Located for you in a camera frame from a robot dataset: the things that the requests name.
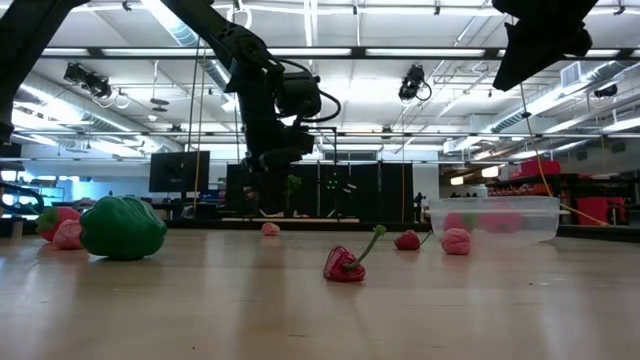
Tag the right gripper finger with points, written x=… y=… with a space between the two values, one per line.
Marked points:
x=520 y=55

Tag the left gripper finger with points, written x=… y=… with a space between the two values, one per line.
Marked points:
x=254 y=190
x=277 y=192

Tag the pink raspberry toy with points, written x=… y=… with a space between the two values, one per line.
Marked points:
x=67 y=236
x=270 y=229
x=456 y=242

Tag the red chili toy green stem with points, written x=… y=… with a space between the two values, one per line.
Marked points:
x=342 y=265

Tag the green bell pepper toy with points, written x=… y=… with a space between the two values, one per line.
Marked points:
x=122 y=227

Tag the small red strawberry toy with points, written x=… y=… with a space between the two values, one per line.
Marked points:
x=407 y=241

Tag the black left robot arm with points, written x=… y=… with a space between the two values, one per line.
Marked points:
x=235 y=40

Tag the clear plastic tupperware container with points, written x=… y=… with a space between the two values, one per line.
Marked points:
x=540 y=220

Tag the small potted background plant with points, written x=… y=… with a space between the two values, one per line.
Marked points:
x=293 y=184

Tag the black television monitor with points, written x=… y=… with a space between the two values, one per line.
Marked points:
x=172 y=172

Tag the black partition panels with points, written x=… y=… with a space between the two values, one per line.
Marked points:
x=370 y=192

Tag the red storage box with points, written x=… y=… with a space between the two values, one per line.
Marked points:
x=540 y=169

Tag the red cabinet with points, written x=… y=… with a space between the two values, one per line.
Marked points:
x=600 y=210

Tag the black office chair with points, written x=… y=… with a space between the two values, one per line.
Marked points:
x=30 y=192

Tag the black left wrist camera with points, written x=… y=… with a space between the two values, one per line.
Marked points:
x=300 y=95

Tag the black metal table frame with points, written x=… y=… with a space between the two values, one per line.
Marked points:
x=350 y=226

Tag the black ceiling rig camera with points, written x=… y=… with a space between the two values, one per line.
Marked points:
x=87 y=80
x=412 y=82

